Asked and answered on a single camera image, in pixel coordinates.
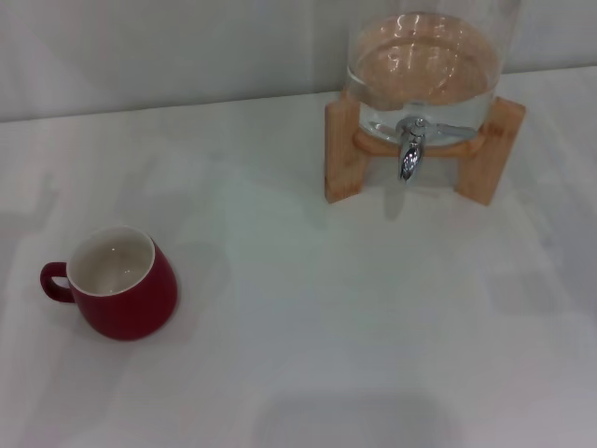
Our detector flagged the glass water dispenser jar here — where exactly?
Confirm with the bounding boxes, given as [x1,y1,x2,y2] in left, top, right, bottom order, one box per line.
[343,0,522,149]

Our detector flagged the red ceramic cup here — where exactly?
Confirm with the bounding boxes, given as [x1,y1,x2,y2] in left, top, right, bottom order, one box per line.
[39,225,180,342]

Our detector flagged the chrome faucet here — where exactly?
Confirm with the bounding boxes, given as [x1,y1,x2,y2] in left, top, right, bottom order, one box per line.
[395,116,473,184]

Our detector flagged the wooden dispenser stand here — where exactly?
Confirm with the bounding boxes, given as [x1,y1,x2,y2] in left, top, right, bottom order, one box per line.
[324,86,527,206]

